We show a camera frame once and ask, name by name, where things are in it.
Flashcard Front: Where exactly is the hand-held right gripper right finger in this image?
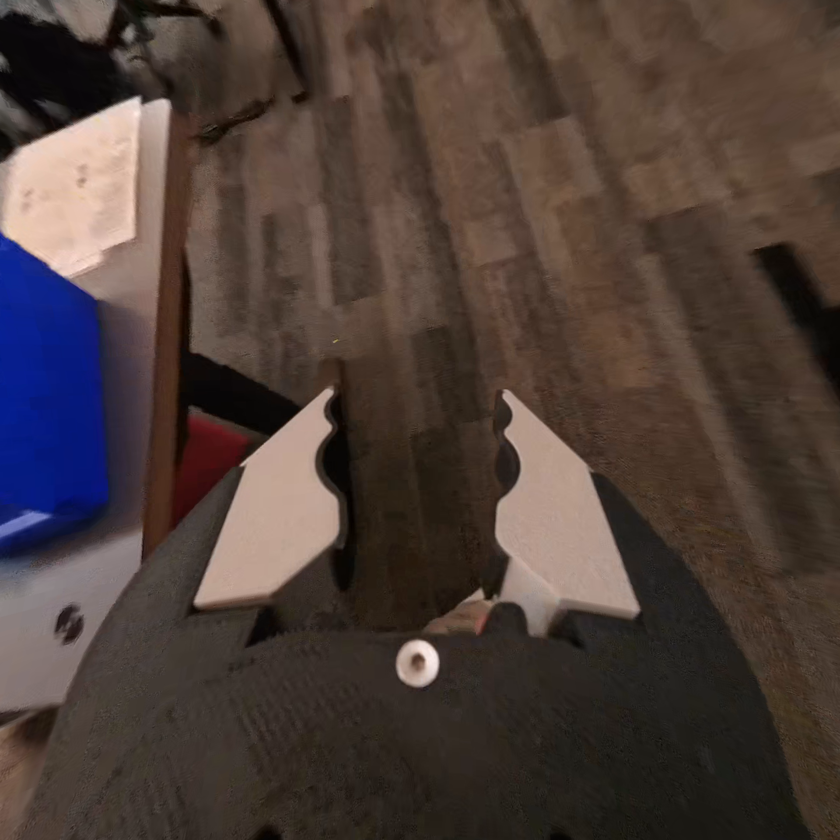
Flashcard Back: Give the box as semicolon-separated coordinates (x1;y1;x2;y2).
484;389;642;637

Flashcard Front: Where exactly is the black office chair base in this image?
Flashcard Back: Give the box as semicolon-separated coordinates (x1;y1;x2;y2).
0;0;309;155

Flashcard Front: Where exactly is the blue plastic storage bin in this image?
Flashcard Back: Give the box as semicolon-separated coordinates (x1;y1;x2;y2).
0;233;111;559

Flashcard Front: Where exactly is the black table leg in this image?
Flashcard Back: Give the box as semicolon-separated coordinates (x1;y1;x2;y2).
184;351;309;437

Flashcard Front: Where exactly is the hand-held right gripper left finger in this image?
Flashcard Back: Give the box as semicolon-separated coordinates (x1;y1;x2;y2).
192;387;358;609

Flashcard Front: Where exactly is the red fabric bag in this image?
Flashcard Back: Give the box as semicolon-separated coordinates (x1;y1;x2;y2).
172;413;253;526

